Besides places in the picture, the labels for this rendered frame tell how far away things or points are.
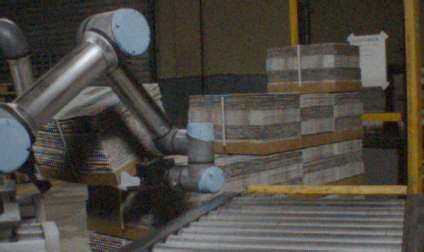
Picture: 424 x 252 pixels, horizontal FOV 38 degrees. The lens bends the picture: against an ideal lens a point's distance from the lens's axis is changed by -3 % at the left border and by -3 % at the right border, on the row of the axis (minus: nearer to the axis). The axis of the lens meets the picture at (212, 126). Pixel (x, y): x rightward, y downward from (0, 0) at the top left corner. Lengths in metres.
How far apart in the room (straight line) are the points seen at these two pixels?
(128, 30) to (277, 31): 7.66
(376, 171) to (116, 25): 2.37
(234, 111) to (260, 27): 6.72
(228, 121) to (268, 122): 0.17
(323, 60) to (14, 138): 1.88
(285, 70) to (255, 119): 0.67
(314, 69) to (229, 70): 6.33
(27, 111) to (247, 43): 7.92
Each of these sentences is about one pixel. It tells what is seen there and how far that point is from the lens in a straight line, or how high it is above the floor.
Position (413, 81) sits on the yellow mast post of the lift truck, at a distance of 3.31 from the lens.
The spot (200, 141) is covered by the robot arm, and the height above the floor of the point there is 0.95.
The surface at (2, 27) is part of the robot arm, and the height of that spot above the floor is 1.33.
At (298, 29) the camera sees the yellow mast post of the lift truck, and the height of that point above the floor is 1.43.
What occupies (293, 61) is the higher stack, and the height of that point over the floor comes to 1.21.
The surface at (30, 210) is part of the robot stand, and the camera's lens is 1.95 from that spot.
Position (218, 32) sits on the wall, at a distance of 9.32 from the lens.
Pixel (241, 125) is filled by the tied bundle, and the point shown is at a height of 0.95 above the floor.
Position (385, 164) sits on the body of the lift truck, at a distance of 3.56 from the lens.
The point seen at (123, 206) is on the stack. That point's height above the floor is 0.71.
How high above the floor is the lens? 1.08
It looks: 3 degrees down
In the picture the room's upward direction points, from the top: 2 degrees counter-clockwise
